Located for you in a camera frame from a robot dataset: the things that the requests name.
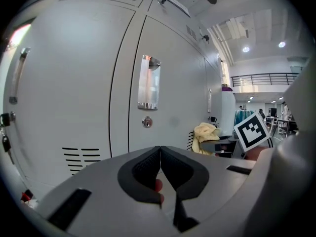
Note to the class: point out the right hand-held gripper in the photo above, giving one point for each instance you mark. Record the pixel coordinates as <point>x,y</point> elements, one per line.
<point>251,132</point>

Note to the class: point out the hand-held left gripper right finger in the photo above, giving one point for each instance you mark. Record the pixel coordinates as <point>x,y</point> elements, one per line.
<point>209,176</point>

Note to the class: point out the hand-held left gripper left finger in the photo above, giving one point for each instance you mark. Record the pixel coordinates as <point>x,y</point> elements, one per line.
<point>98,194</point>

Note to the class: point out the yellow terry cloth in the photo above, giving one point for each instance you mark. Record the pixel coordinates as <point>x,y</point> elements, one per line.
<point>203,132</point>

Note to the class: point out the person's right forearm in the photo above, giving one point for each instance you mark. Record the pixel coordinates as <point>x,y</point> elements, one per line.
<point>255,154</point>

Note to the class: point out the grey metal lockers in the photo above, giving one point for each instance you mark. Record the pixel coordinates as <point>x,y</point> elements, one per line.
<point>61,83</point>

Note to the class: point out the person's left hand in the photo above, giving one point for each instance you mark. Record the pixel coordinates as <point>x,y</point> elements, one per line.
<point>160,185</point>

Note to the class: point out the white counter unit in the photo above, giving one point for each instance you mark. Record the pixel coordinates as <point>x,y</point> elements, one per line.
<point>227,112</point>

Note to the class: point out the blue wrapped bundle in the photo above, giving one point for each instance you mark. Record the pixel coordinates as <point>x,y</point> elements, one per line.
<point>243,116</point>

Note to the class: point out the purple cloth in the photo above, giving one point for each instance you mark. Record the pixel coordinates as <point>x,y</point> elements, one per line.
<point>227,88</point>

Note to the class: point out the white table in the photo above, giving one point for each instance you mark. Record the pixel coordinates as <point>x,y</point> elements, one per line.
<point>279,121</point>

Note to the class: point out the black metal railing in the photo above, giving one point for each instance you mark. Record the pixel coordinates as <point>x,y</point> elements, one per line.
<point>266,79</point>

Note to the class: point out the round ceiling spotlight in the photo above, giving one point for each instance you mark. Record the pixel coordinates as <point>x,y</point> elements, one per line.
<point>246,49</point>
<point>282,44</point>

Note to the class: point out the white paper notice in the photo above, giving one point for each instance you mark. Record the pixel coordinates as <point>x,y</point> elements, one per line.
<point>176,4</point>

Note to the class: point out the black-framed window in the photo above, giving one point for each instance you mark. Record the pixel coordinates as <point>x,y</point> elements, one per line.
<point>19,36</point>

